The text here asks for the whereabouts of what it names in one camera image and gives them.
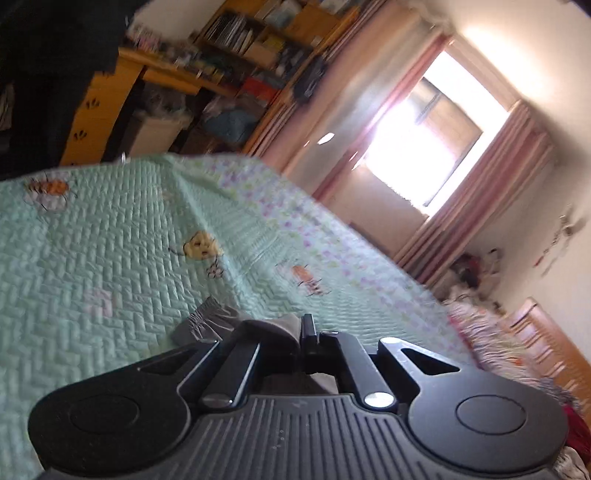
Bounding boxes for desk clutter pile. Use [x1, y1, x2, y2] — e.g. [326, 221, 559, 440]
[124, 23, 241, 84]

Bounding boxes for red box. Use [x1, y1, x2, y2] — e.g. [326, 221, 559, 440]
[242, 76, 282, 100]

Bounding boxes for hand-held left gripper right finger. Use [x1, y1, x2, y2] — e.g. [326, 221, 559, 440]
[300, 314, 462, 411]

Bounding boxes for pink curtain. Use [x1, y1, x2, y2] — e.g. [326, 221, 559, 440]
[392, 102, 555, 287]
[259, 9, 453, 185]

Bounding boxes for white storage box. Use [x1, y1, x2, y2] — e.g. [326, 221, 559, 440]
[120, 113, 192, 160]

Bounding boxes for patterned clothes pile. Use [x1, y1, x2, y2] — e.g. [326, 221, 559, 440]
[540, 378, 583, 407]

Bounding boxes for green bee quilt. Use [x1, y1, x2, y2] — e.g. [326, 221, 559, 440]
[0, 152, 481, 480]

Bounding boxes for wooden desk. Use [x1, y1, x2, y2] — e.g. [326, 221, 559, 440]
[60, 46, 236, 167]

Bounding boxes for dark hanging organizer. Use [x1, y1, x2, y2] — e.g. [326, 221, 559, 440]
[293, 58, 328, 102]

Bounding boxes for blue bag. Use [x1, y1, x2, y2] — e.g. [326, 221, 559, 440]
[203, 108, 259, 146]

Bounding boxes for dark cloth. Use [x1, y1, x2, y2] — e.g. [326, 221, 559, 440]
[0, 0, 153, 79]

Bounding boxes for dark red garment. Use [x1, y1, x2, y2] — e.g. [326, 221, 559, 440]
[566, 406, 591, 457]

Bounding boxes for window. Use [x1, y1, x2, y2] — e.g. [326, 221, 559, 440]
[360, 46, 509, 217]

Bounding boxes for wooden bookshelf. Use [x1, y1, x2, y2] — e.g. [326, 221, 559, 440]
[194, 0, 361, 153]

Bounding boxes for white patterned garment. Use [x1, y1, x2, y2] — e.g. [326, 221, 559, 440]
[554, 448, 591, 480]

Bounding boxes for wooden headboard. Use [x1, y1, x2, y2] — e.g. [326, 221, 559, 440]
[501, 298, 591, 402]

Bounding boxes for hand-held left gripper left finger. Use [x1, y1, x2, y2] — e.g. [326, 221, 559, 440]
[136, 339, 266, 409]

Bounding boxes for grey pants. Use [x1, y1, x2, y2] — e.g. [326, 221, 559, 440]
[172, 295, 342, 398]

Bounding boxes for floral pillow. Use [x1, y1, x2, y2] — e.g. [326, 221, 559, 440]
[443, 295, 591, 407]

